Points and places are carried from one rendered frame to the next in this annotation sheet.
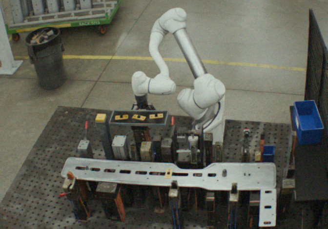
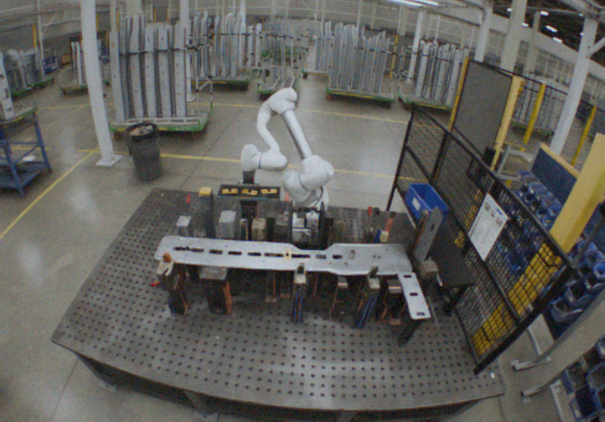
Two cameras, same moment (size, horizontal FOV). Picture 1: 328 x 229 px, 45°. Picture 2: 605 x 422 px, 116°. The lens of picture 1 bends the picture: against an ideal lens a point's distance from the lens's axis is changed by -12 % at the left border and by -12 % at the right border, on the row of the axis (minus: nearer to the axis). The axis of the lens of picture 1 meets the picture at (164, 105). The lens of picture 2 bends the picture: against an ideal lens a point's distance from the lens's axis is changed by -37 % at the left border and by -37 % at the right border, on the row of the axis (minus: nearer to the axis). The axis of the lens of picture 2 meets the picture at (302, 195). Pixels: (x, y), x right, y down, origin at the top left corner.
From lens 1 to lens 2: 1.17 m
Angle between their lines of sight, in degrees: 15
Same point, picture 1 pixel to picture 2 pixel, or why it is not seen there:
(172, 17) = (283, 96)
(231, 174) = (359, 255)
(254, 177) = (386, 260)
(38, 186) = (126, 271)
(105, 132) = (209, 208)
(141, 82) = (253, 156)
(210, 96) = (320, 176)
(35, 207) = (120, 298)
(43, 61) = (140, 152)
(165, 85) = (278, 159)
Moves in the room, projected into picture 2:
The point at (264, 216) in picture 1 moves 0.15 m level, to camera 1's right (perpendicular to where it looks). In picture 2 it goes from (414, 306) to (437, 298)
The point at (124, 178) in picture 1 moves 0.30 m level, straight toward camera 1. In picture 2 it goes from (234, 261) to (252, 307)
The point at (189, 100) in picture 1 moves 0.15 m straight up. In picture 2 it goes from (294, 182) to (296, 163)
